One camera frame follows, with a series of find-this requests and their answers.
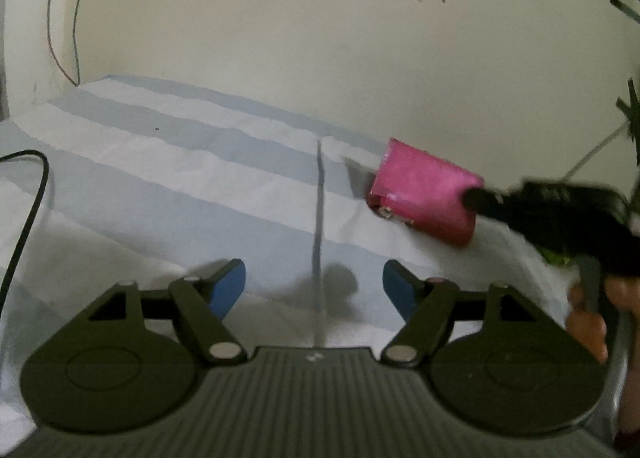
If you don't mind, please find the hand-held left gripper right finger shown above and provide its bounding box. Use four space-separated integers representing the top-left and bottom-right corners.
380 259 547 366

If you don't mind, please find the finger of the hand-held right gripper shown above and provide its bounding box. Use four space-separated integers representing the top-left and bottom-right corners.
462 185 528 226

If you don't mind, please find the green wall wire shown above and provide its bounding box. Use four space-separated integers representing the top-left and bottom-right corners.
70 0 97 85

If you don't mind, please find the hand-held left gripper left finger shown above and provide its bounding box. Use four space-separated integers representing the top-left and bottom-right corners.
81 259 249 365

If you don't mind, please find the black cable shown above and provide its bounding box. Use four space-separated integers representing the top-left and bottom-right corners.
0 150 51 310

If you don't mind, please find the pink pouch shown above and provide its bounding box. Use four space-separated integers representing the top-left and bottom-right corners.
366 137 486 249

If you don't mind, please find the black tripod stand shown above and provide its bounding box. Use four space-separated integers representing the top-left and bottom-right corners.
566 0 640 180

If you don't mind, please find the person's right hand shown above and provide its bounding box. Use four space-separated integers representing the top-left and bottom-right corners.
566 276 640 365

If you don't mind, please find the striped bed sheet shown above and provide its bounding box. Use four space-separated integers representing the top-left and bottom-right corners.
0 75 628 441

